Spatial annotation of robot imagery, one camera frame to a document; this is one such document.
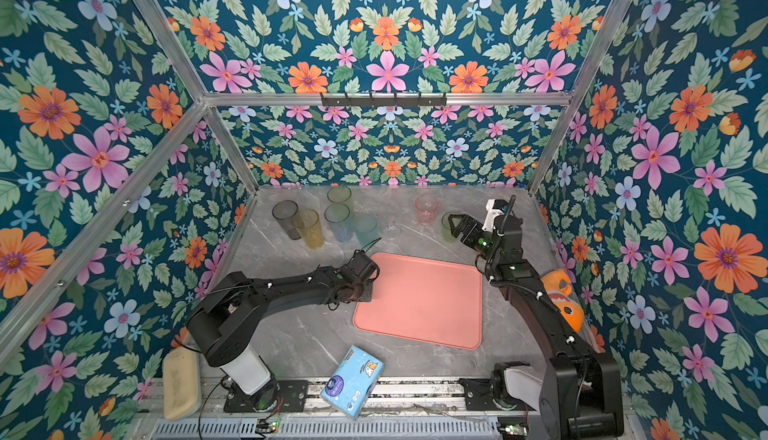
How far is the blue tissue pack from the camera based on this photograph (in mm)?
698

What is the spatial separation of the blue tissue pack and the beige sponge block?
1.06ft

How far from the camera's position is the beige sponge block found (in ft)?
2.31
